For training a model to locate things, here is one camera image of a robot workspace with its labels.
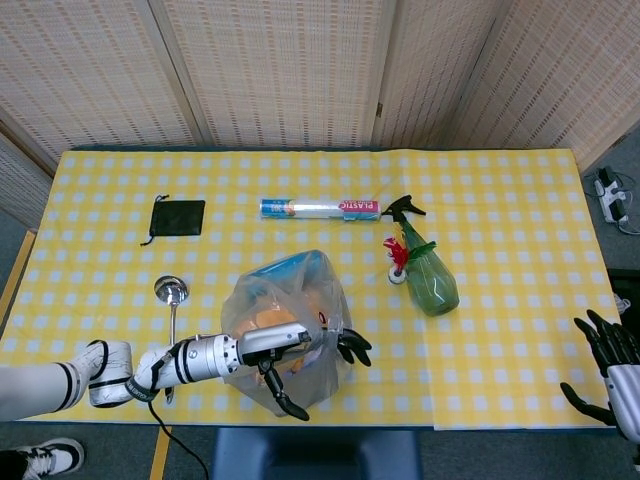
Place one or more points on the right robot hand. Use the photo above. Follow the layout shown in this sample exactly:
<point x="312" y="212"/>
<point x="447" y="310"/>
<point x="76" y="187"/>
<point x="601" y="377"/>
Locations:
<point x="625" y="395"/>

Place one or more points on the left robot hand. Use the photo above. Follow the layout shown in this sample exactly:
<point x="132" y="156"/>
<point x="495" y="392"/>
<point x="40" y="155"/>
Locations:
<point x="270" y="342"/>

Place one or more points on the clear plastic bag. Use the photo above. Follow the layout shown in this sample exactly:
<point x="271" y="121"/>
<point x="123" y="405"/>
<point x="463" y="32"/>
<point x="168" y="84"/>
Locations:
<point x="325" y="300"/>

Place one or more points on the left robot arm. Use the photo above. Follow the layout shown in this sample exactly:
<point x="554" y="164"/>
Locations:
<point x="200" y="357"/>

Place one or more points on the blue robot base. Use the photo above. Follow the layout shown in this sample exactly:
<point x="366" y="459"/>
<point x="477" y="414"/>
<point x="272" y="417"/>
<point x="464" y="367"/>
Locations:
<point x="315" y="452"/>

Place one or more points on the blue item inside bag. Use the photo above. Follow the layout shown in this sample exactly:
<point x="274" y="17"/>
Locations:
<point x="290" y="265"/>

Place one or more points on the orange plush toy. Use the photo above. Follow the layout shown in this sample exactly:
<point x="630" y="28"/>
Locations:
<point x="272" y="317"/>

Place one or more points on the black box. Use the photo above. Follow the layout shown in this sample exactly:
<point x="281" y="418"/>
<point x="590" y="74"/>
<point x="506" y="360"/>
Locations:
<point x="625" y="285"/>

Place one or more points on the plastic wrap roll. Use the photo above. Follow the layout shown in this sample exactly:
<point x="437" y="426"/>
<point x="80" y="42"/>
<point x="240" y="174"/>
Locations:
<point x="320" y="209"/>

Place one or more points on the red green feather shuttlecock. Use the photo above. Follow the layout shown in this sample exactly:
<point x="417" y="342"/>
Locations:
<point x="398" y="255"/>

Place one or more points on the green spray bottle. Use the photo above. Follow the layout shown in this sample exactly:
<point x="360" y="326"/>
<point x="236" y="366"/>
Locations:
<point x="430" y="282"/>

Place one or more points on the yellow checked tablecloth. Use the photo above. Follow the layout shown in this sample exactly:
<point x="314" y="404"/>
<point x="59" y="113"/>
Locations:
<point x="450" y="360"/>

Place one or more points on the white power strip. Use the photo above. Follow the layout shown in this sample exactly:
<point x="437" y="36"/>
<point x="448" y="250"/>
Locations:
<point x="611" y="197"/>

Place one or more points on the black white sneaker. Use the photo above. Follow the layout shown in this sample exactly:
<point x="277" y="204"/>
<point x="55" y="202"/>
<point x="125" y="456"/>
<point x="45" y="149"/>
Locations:
<point x="50" y="457"/>

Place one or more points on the beige woven folding screen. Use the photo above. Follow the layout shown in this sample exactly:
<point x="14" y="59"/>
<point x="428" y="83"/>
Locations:
<point x="280" y="70"/>

